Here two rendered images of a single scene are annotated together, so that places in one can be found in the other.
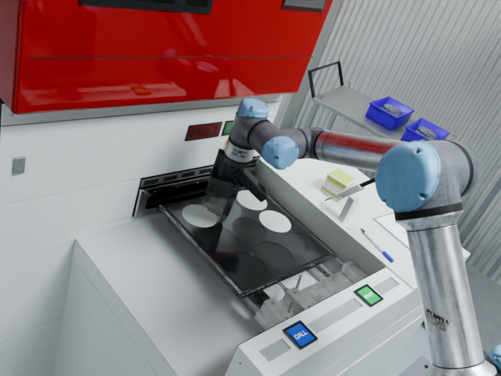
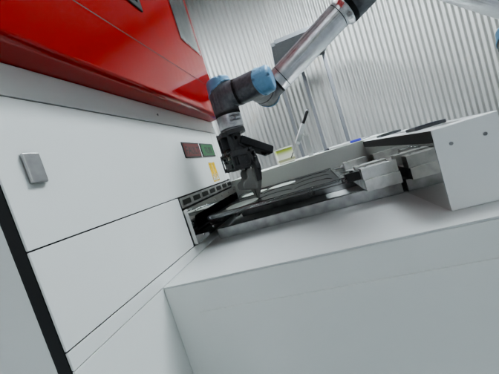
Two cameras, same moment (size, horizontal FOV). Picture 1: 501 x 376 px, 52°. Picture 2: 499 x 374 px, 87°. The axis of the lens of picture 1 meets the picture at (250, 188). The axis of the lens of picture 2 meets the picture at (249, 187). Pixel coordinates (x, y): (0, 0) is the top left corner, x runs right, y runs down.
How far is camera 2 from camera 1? 0.94 m
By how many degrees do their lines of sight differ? 35
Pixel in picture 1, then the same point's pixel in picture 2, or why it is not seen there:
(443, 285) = not seen: outside the picture
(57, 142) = (73, 137)
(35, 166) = (61, 174)
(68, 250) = (165, 309)
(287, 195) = (268, 179)
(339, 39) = not seen: hidden behind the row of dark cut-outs
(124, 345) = (324, 312)
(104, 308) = (263, 310)
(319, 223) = (302, 169)
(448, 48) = not seen: hidden behind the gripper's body
